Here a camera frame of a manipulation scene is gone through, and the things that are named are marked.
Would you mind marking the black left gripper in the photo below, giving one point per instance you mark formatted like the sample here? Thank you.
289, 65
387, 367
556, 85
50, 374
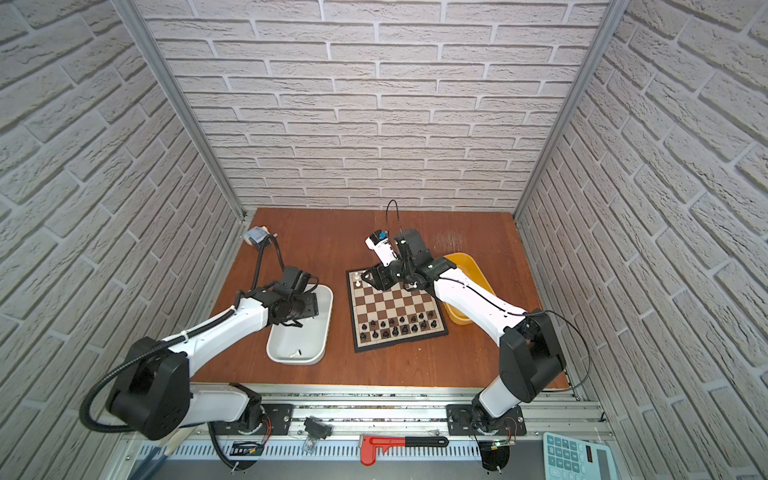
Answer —
313, 306

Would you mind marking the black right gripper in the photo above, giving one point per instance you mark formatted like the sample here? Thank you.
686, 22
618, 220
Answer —
382, 276

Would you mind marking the white plastic bin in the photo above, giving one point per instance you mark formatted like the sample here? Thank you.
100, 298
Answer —
304, 345

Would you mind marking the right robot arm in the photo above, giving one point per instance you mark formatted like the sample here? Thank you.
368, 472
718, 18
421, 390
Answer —
530, 354

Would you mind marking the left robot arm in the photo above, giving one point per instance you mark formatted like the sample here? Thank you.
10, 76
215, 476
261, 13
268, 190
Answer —
152, 393

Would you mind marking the folding chess board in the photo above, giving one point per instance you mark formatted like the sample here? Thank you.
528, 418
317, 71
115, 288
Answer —
385, 318

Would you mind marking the grey pencil sharpener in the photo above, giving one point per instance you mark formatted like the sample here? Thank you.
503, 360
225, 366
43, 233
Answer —
258, 237

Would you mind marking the red black clamp tool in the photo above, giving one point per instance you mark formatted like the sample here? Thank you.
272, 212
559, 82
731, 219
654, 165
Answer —
371, 446

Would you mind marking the teal calculator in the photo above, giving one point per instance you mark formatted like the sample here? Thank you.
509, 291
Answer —
568, 458

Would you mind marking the small black bracket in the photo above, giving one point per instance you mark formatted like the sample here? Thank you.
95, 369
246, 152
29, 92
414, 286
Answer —
315, 430

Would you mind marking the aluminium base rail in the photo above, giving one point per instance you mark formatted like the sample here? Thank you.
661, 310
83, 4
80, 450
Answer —
357, 411

